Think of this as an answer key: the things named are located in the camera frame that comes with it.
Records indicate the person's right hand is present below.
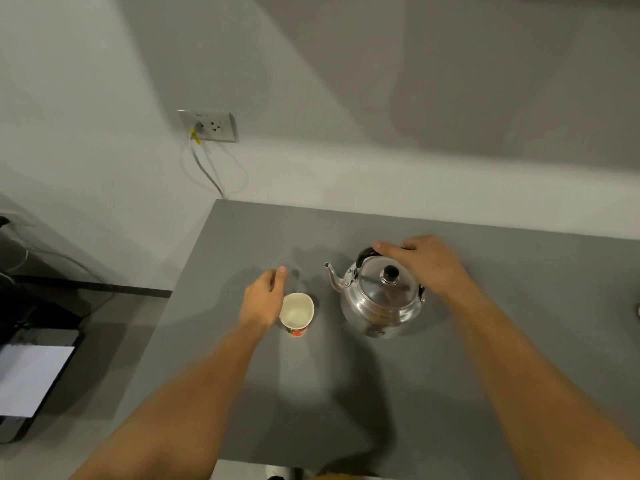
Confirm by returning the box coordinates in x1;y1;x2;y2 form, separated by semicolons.
372;236;475;300

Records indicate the person's left hand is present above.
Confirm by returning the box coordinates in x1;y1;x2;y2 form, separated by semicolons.
239;266;289;331

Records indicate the silver metal kettle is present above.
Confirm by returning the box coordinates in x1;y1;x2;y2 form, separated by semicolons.
324;247;427;339

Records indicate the person's left forearm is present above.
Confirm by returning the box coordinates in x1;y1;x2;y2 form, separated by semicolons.
70;320;262;480

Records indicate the person's right forearm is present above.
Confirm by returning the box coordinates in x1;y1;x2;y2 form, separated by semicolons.
440;284;640;480

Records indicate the white paper cup red base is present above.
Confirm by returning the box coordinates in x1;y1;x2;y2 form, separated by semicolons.
279;293;315;338

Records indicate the black printer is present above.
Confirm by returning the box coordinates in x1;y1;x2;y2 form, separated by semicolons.
0;327;85;444

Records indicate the white paper sheet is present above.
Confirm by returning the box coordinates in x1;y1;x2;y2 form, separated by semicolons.
0;345;76;418

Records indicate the white cable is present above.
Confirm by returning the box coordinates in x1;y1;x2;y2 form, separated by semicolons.
180;139;249;198

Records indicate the white wall socket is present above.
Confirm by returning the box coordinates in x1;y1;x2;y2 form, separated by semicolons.
178;110;239;144

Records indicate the grey cable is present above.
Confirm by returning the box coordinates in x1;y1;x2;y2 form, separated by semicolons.
0;244;110;295

